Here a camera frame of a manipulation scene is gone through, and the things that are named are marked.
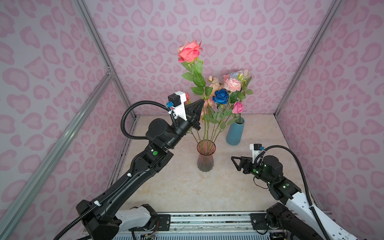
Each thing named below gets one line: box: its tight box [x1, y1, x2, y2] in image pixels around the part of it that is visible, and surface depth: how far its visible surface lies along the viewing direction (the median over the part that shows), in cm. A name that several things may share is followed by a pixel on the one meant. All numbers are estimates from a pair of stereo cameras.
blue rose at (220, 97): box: [211, 89, 230, 141], surface depth 65 cm
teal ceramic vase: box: [226, 117, 245, 146], surface depth 98 cm
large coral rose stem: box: [177, 40, 214, 120], surface depth 47 cm
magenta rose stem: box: [232, 101, 244, 124], surface depth 67 cm
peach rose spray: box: [208, 75, 224, 97], surface depth 75 cm
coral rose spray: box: [200, 98, 215, 151], surface depth 73 cm
